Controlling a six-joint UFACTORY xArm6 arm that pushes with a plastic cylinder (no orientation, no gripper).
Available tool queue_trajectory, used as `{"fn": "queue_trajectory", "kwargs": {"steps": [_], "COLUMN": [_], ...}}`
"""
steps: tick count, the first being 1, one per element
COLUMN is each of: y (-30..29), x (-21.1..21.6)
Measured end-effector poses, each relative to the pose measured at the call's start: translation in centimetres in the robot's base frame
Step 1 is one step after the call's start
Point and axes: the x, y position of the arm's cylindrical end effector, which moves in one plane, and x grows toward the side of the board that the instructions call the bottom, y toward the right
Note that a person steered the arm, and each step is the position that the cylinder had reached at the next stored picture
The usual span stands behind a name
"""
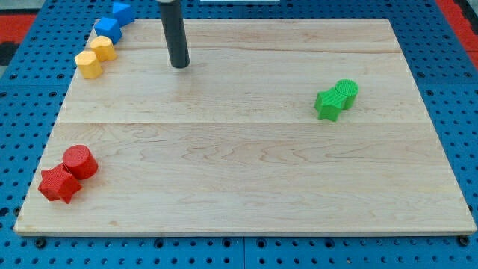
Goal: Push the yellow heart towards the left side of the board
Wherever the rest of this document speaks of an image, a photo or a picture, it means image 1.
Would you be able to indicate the wooden board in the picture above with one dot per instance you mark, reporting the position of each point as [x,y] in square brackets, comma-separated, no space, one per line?
[231,145]

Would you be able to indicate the yellow heart block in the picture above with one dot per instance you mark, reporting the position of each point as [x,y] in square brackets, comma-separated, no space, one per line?
[103,48]

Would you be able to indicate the green star block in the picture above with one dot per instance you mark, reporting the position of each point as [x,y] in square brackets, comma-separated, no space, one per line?
[329,104]

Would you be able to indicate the green cylinder block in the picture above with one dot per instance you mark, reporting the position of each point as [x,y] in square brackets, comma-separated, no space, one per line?
[348,89]

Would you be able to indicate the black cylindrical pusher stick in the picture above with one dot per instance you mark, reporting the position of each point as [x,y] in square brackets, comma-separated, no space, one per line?
[174,32]

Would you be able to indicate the red cylinder block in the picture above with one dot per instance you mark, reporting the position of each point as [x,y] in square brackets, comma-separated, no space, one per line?
[80,162]

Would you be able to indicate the blue pentagon block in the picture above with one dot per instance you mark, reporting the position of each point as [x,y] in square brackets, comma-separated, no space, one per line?
[108,27]

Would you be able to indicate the yellow hexagon block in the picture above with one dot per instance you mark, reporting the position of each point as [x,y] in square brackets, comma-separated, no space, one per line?
[88,64]

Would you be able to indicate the blue triangle block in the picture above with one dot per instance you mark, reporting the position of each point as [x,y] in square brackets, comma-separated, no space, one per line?
[123,13]

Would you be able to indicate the red star block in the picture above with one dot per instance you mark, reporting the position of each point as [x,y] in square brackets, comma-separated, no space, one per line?
[58,184]

